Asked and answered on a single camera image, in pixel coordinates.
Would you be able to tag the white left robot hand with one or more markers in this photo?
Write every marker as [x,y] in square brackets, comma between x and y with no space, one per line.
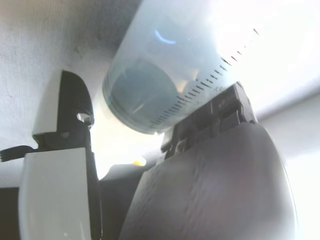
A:
[212,195]

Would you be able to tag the large clear plastic syringe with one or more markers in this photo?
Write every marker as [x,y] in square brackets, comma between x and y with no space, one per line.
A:
[155,75]

